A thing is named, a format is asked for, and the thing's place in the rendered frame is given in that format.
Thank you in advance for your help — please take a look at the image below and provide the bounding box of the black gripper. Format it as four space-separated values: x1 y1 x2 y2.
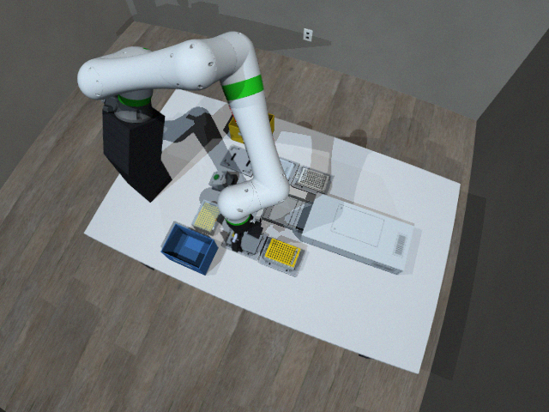
231 226 250 252

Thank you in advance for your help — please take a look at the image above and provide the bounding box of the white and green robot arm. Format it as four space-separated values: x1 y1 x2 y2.
77 32 290 239

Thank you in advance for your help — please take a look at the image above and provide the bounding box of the blue waste bin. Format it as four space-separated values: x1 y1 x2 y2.
161 223 218 275

